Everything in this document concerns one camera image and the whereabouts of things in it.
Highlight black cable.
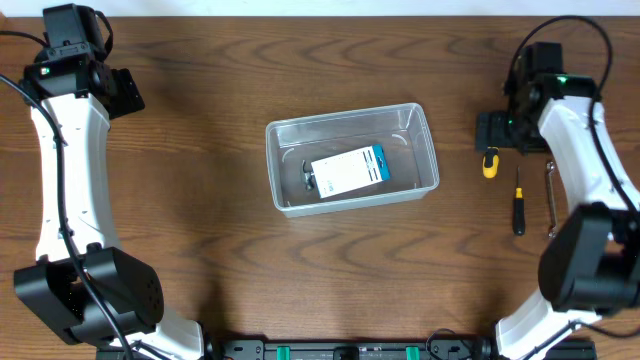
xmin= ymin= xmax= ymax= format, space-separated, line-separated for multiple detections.
xmin=0 ymin=29 xmax=151 ymax=360
xmin=504 ymin=14 xmax=640 ymax=360

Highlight thin yellow black screwdriver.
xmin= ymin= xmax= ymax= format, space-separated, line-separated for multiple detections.
xmin=512 ymin=168 xmax=526 ymax=236

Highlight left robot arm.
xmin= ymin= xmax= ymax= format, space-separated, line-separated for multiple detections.
xmin=14 ymin=40 xmax=208 ymax=359

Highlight clear plastic container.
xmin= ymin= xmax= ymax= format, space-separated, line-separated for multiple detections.
xmin=265 ymin=103 xmax=440 ymax=218

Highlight small claw hammer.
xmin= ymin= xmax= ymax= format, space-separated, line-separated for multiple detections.
xmin=301 ymin=160 xmax=315 ymax=192

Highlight right black cable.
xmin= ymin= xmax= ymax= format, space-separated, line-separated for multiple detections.
xmin=504 ymin=14 xmax=640 ymax=360

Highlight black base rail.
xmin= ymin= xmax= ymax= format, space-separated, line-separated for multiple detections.
xmin=95 ymin=338 xmax=599 ymax=360

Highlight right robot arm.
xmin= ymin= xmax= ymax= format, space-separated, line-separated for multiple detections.
xmin=471 ymin=68 xmax=639 ymax=359

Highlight silver wrench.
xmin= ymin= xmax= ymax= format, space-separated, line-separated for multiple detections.
xmin=545 ymin=160 xmax=558 ymax=239

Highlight blue white cardboard box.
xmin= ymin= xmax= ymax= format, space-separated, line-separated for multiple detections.
xmin=311 ymin=144 xmax=391 ymax=199

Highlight left black cable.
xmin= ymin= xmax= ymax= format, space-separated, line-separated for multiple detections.
xmin=0 ymin=29 xmax=151 ymax=360

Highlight stubby yellow black screwdriver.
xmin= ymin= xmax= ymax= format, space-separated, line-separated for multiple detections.
xmin=482 ymin=147 xmax=499 ymax=179

